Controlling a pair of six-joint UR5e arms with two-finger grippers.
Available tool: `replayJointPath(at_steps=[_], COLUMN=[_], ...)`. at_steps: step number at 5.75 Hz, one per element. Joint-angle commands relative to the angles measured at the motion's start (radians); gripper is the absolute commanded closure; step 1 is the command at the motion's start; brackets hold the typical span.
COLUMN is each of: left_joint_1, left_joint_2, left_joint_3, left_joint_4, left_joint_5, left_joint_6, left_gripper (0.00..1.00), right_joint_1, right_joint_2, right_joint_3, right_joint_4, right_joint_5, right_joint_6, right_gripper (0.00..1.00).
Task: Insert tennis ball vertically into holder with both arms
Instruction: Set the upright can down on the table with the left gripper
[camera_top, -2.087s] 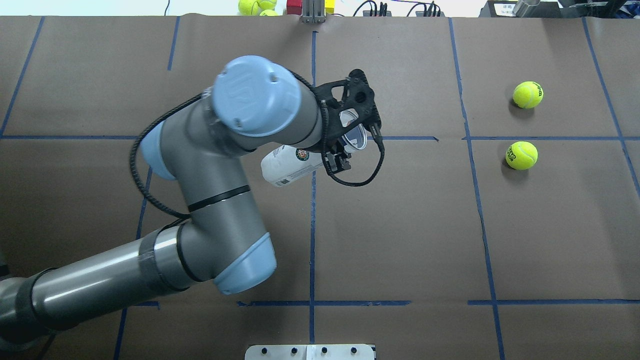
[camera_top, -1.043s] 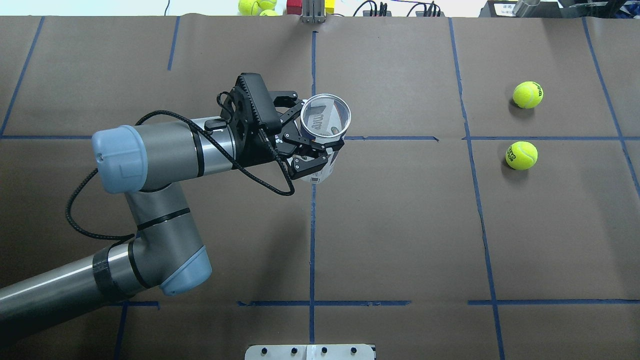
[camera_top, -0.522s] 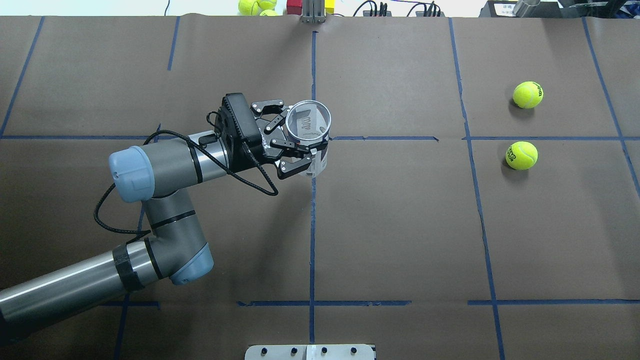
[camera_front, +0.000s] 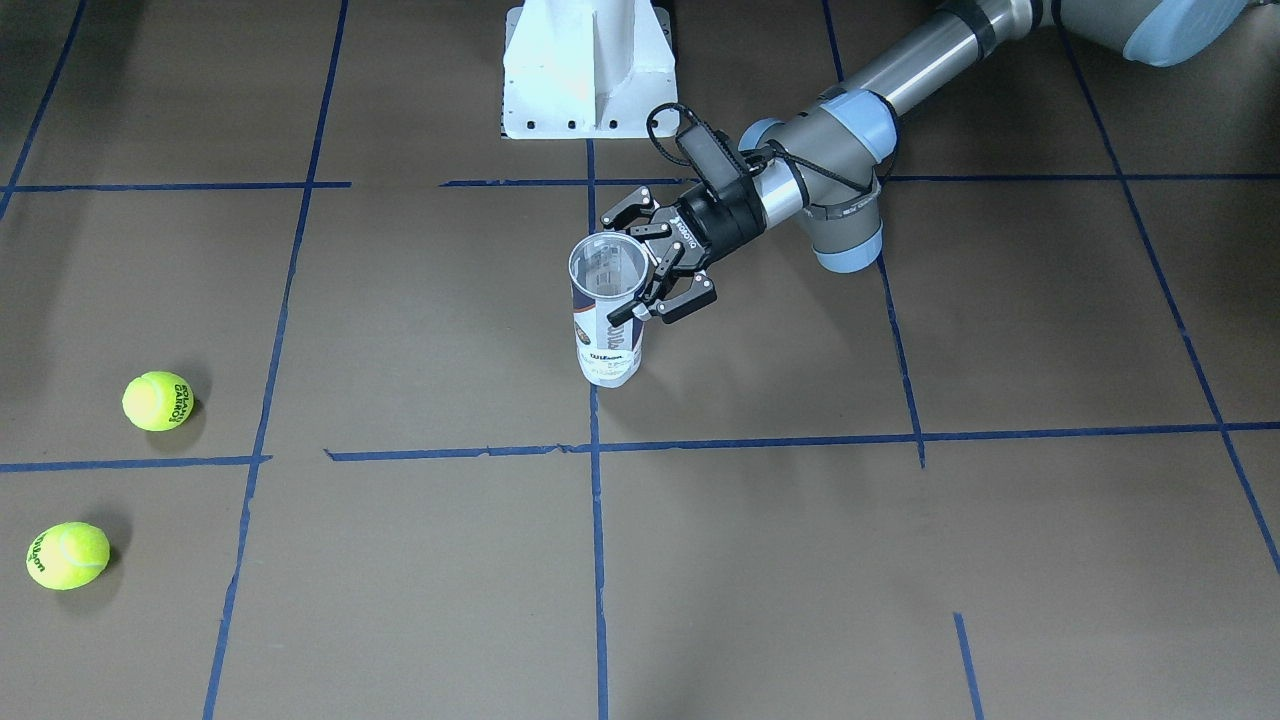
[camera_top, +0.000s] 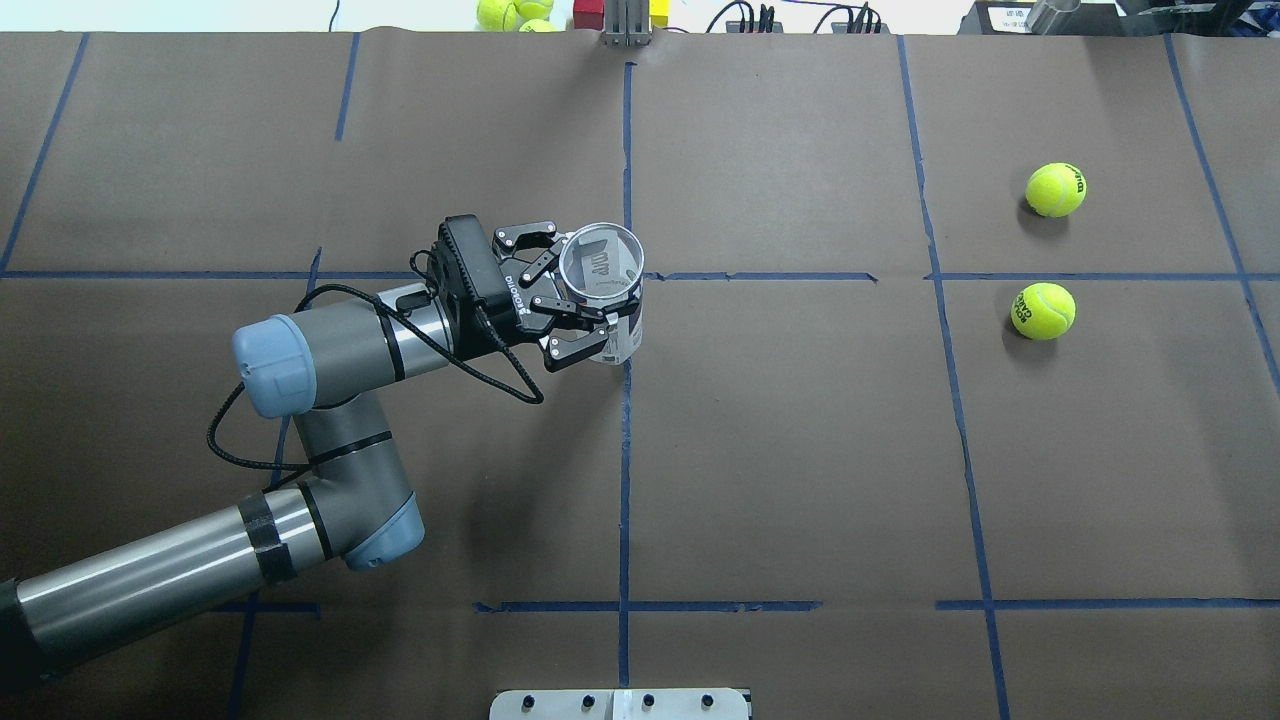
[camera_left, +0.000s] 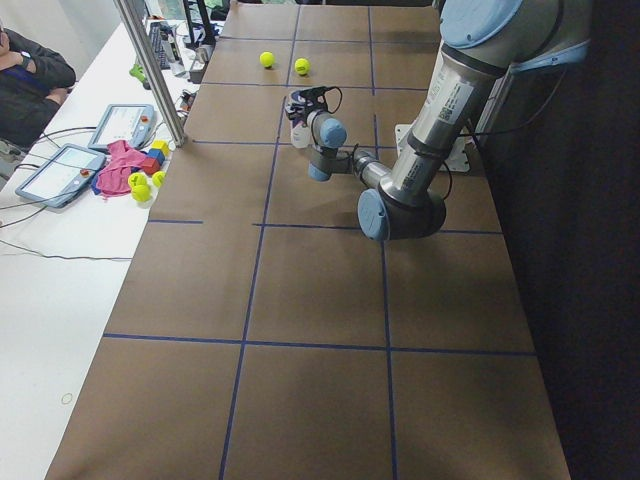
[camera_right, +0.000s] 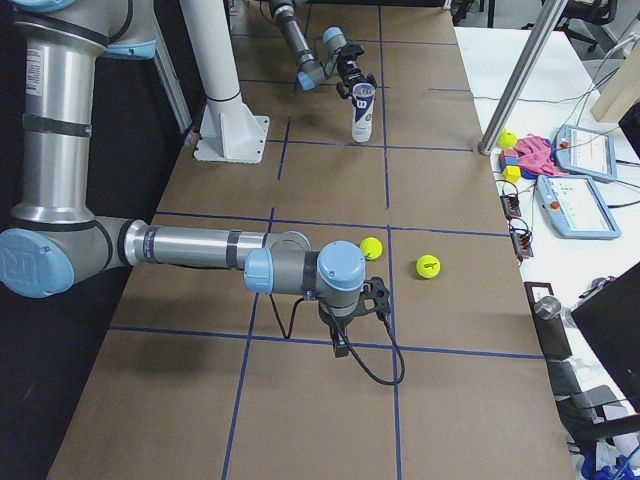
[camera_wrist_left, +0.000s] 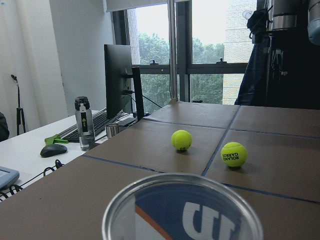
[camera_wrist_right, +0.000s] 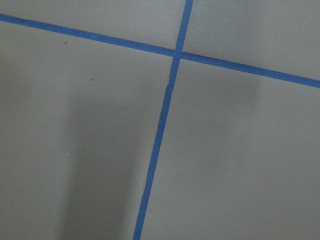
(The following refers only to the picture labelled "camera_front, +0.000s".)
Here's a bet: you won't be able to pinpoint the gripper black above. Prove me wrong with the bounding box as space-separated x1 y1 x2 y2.
600 179 767 327

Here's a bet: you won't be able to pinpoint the clear tennis ball can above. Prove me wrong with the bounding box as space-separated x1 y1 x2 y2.
567 231 652 388

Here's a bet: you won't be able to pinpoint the tennis ball Roland Garros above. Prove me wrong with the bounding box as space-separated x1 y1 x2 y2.
122 372 196 432

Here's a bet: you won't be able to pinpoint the tennis ball Wilson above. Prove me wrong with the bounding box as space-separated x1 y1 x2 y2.
26 521 111 591

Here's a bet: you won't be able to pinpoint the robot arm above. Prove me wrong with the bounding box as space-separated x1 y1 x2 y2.
602 1 1245 327

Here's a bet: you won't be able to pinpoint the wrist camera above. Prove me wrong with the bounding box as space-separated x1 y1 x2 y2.
676 124 750 204

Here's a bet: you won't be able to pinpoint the white pedestal column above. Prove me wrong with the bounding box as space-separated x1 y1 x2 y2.
500 1 680 140

